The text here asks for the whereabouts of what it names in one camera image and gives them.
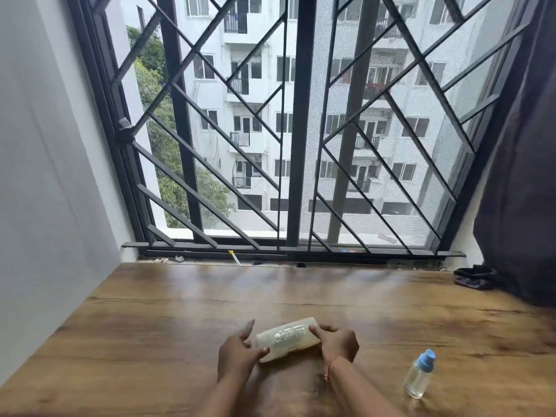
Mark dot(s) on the person's right hand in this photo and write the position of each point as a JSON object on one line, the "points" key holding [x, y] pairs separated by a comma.
{"points": [[339, 343]]}

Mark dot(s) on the green tree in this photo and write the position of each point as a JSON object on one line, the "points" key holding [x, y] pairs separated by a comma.
{"points": [[160, 125]]}

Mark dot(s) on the translucent yellowish glasses case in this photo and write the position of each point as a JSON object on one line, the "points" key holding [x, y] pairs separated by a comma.
{"points": [[289, 338]]}

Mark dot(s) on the dark crumpled cloth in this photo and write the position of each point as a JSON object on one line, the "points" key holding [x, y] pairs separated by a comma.
{"points": [[473, 277]]}

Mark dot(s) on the black window frame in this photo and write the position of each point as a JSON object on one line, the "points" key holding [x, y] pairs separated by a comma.
{"points": [[302, 125]]}

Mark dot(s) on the white apartment building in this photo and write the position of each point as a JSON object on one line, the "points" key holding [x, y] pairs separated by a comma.
{"points": [[243, 95]]}

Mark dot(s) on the dark curtain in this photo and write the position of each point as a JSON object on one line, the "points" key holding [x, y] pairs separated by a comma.
{"points": [[521, 169]]}

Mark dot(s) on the person's left hand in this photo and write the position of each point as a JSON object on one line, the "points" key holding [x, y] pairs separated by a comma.
{"points": [[239, 356]]}

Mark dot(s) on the white stick yellow tip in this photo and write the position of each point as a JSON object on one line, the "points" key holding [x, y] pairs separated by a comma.
{"points": [[234, 257]]}

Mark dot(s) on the person's right forearm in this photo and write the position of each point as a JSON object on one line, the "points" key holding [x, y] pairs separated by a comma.
{"points": [[360, 393]]}

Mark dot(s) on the small spray bottle blue cap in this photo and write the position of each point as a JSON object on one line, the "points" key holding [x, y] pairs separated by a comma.
{"points": [[419, 375]]}

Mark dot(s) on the pink wrist thread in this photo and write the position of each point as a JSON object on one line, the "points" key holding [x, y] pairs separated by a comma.
{"points": [[330, 369]]}

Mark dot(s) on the black metal window grille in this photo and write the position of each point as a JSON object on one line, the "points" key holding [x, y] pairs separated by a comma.
{"points": [[132, 245]]}

